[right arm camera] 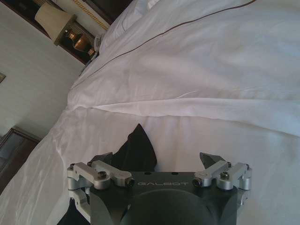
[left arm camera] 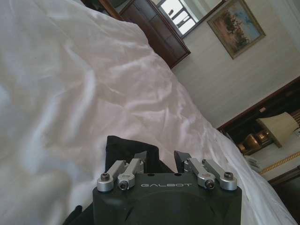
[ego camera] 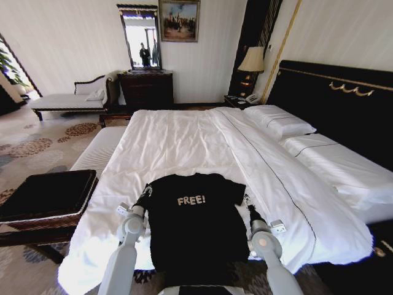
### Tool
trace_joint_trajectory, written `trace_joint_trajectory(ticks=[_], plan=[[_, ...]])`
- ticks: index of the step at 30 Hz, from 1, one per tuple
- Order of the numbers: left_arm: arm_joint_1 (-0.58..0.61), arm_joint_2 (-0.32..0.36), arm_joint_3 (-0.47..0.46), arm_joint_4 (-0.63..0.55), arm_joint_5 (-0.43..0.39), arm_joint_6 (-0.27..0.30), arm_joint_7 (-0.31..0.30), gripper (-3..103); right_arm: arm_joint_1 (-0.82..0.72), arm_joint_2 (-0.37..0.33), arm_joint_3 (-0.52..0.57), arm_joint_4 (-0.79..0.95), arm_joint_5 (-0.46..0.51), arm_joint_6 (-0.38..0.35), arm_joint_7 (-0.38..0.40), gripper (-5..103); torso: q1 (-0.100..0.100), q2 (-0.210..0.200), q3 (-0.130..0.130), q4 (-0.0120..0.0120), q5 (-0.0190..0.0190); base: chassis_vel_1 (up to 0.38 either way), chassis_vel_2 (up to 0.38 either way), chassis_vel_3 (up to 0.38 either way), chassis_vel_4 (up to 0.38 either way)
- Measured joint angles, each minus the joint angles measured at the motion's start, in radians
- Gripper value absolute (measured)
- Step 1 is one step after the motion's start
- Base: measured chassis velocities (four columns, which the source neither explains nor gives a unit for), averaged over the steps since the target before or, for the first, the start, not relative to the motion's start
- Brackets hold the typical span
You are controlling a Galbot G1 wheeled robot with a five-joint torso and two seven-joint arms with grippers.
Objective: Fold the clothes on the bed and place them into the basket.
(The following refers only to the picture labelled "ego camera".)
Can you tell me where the dark striped wall panel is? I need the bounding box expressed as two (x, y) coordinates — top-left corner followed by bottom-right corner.
(235, 0), (284, 96)

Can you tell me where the dark wooden bench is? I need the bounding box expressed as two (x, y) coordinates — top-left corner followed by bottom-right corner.
(0, 211), (82, 265)

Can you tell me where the long white pillow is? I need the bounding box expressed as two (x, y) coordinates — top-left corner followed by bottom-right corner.
(281, 133), (393, 197)

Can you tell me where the black gold-trimmed headboard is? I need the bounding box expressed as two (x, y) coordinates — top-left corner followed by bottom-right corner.
(265, 60), (393, 173)

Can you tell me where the framed painting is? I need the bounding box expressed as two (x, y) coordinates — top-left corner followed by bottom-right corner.
(158, 0), (201, 44)

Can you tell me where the small white pillow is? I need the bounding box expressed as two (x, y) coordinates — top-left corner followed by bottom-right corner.
(243, 104), (317, 143)

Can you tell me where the white bed mattress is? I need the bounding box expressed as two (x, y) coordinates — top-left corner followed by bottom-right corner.
(330, 181), (393, 226)

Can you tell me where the cream shade table lamp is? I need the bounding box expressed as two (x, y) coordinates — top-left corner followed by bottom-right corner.
(237, 45), (265, 90)

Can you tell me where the white duvet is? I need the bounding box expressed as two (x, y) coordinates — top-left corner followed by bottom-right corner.
(58, 107), (374, 287)

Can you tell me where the white chaise longue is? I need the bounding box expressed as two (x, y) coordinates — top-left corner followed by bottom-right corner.
(29, 71), (122, 121)

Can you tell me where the white cushion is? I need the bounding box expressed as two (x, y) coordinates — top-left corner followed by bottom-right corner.
(85, 88), (106, 103)

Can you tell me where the dark wicker basket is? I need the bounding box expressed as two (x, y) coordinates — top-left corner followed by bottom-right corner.
(0, 169), (99, 230)

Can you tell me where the dark wooden dresser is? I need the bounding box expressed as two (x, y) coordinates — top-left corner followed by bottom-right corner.
(117, 69), (174, 108)

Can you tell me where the white upholstered bed bench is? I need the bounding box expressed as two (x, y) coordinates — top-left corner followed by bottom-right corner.
(69, 125), (129, 172)

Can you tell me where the dark nightstand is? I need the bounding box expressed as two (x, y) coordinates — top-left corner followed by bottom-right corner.
(224, 93), (262, 111)

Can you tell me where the small dark wooden table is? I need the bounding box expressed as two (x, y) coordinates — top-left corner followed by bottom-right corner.
(98, 111), (133, 128)

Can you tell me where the black FREE print t-shirt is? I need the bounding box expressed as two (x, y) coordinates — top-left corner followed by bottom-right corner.
(143, 172), (251, 289)

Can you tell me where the person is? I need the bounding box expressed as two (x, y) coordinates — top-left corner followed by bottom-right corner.
(139, 42), (151, 68)

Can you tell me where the dark framed mirror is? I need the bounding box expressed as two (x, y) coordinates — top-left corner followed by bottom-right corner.
(116, 3), (163, 71)

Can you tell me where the dark bed frame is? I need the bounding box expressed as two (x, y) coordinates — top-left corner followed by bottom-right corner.
(311, 220), (393, 295)

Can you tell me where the green plant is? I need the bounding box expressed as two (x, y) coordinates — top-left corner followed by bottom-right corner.
(0, 45), (27, 89)

